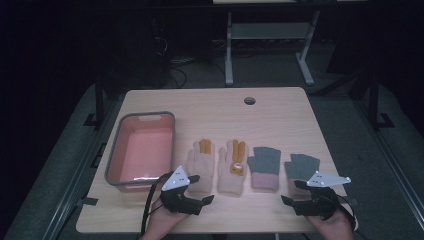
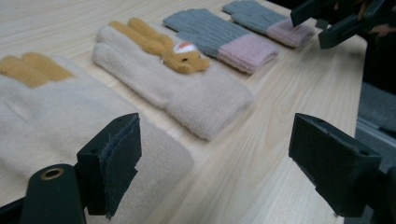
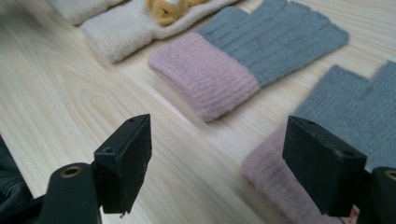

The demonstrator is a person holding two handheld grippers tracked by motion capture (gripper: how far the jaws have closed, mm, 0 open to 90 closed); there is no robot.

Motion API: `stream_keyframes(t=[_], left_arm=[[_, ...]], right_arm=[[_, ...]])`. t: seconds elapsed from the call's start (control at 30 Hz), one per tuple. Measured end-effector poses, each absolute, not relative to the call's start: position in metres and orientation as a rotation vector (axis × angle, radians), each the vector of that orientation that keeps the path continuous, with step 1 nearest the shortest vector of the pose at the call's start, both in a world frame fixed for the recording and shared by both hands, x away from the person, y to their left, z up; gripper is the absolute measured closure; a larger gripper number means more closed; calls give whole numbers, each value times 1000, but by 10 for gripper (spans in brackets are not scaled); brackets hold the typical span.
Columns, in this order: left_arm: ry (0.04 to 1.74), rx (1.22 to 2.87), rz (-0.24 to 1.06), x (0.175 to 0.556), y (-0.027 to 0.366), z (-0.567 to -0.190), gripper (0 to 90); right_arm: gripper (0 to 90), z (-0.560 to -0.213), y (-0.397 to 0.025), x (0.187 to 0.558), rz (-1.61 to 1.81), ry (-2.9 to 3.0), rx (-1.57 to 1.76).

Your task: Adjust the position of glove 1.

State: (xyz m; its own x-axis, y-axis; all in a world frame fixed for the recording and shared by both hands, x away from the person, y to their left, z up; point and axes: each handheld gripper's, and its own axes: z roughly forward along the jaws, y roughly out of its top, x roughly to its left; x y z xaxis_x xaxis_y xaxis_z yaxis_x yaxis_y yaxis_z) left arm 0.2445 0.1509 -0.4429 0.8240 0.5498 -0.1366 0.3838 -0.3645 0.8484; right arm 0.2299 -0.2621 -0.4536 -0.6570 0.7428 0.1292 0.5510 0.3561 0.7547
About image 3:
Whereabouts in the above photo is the cream and yellow fleece glove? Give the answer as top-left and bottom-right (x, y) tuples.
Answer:
(46, 0), (125, 26)
(81, 0), (241, 64)

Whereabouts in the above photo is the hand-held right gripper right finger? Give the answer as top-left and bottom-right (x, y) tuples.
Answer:
(281, 115), (368, 217)

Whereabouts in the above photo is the grey and pink knit glove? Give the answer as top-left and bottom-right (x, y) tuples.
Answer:
(148, 0), (350, 123)
(241, 60), (396, 224)

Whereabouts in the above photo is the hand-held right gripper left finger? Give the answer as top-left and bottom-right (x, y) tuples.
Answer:
(92, 113), (153, 217)

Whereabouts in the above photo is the dark cloth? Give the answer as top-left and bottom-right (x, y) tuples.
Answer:
(0, 134), (34, 216)

